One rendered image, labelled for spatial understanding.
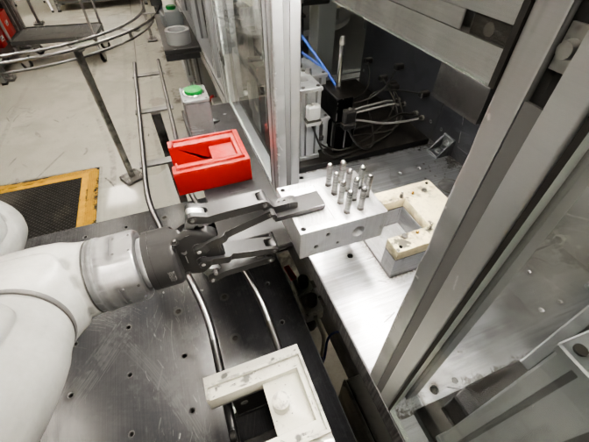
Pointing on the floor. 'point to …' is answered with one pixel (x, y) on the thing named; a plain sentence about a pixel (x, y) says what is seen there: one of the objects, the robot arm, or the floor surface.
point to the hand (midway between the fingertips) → (299, 219)
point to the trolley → (55, 33)
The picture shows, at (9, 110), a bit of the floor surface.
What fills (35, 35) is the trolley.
